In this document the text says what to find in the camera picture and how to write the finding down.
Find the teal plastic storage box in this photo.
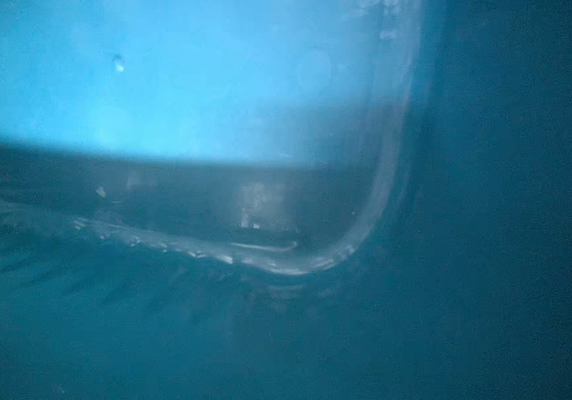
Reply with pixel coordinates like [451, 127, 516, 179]
[0, 0, 572, 400]

